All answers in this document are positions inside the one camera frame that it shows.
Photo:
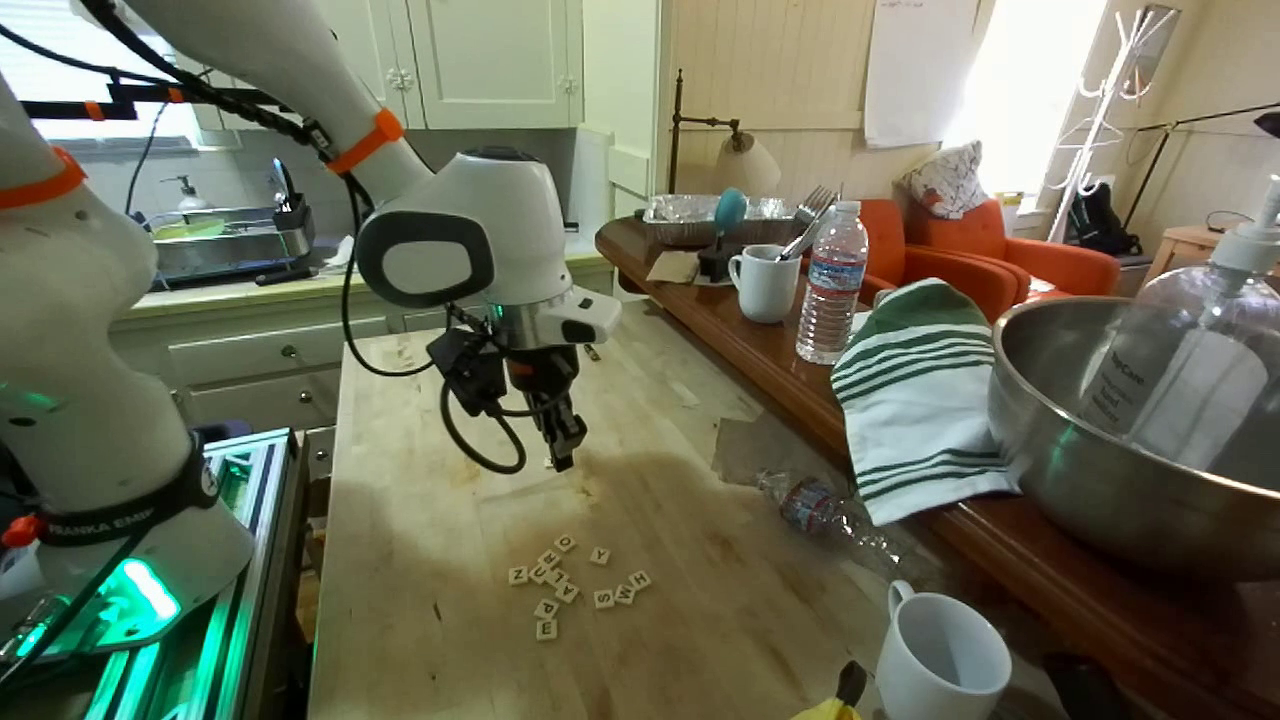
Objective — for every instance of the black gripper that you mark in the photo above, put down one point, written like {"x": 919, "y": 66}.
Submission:
{"x": 478, "y": 361}

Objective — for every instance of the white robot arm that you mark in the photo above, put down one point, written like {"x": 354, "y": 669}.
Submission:
{"x": 133, "y": 529}

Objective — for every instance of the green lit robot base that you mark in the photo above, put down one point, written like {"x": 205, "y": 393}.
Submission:
{"x": 164, "y": 627}

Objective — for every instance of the pile of letter tiles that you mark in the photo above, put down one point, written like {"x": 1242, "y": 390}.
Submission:
{"x": 575, "y": 575}

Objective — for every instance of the white mug near tiles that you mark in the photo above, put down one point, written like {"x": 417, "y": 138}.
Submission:
{"x": 937, "y": 658}

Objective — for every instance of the white mug on counter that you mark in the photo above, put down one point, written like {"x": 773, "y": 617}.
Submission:
{"x": 766, "y": 280}

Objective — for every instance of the crumpled clear plastic bottle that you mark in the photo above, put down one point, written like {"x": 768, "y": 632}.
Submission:
{"x": 814, "y": 507}

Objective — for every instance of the white kitchen cabinet drawers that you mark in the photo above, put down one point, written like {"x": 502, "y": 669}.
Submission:
{"x": 258, "y": 352}

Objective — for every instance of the clear plastic water bottle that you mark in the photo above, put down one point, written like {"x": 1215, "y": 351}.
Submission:
{"x": 838, "y": 256}

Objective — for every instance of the floor lamp with shade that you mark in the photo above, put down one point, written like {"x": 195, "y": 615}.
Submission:
{"x": 738, "y": 167}

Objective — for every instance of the green striped white towel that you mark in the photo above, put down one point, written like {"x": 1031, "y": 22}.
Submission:
{"x": 913, "y": 393}

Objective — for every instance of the orange armchair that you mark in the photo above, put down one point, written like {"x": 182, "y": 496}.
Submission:
{"x": 976, "y": 256}

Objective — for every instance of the large steel mixing bowl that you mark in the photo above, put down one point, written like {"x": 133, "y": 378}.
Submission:
{"x": 1108, "y": 493}

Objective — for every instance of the clear pump soap bottle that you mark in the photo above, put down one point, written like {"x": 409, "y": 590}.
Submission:
{"x": 1192, "y": 352}

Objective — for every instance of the white coat rack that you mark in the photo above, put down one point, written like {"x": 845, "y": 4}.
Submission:
{"x": 1115, "y": 86}

